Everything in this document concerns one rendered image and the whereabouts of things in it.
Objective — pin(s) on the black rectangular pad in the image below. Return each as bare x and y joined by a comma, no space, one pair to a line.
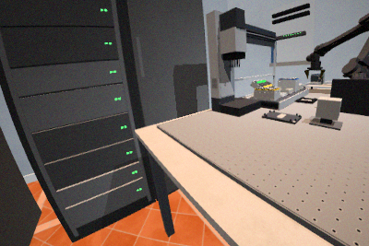
306,100

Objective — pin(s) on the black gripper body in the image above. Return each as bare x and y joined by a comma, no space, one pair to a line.
314,66

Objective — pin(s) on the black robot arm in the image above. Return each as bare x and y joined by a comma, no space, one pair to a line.
352,69

